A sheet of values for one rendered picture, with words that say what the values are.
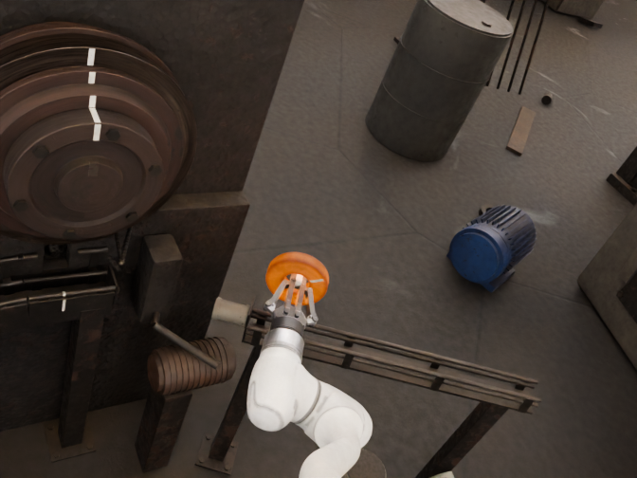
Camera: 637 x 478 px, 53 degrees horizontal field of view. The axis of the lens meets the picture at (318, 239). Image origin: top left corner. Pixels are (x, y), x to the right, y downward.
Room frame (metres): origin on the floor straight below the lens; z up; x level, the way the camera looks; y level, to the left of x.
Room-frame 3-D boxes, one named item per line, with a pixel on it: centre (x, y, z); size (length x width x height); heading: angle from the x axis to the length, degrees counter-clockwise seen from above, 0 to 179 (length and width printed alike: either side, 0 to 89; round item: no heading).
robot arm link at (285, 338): (0.92, -0.03, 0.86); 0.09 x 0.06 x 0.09; 98
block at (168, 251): (1.12, 0.34, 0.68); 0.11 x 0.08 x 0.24; 43
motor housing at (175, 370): (1.08, 0.17, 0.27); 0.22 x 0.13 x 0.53; 133
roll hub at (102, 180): (0.88, 0.44, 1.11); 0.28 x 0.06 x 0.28; 133
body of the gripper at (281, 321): (1.00, -0.02, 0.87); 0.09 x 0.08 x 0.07; 8
